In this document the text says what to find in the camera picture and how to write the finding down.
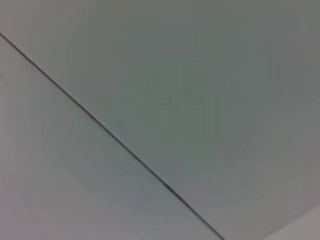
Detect thin dark table seam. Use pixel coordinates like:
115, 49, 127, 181
0, 32, 226, 240

